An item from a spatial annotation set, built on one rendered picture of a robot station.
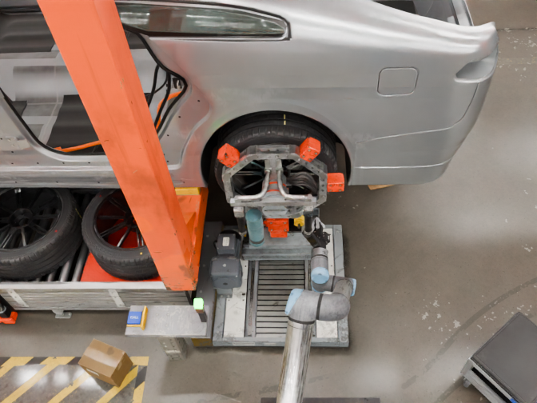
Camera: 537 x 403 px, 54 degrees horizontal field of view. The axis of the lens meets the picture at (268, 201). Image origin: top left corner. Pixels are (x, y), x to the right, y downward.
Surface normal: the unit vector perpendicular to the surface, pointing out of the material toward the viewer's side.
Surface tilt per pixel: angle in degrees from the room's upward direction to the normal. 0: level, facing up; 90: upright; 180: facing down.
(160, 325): 0
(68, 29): 90
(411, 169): 90
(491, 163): 0
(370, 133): 90
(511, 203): 0
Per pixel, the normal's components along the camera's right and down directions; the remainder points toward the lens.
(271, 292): -0.06, -0.61
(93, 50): -0.04, 0.79
